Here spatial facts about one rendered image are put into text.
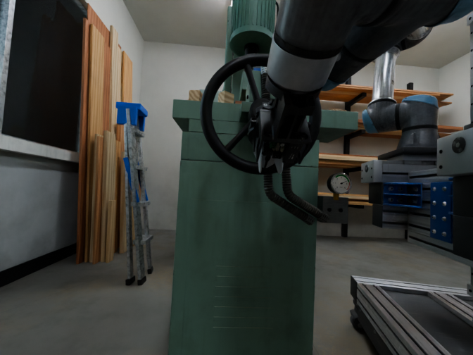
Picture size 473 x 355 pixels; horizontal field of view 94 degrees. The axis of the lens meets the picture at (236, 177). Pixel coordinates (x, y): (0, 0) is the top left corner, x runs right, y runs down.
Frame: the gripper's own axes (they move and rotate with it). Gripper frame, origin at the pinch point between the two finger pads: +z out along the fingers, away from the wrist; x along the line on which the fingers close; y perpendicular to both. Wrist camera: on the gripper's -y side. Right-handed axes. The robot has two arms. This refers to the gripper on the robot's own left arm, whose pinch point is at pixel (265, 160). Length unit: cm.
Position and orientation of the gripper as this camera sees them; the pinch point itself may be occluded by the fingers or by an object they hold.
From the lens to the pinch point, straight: 46.1
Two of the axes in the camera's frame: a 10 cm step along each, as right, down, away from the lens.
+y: -0.2, 8.4, -5.4
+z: -0.7, 5.4, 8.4
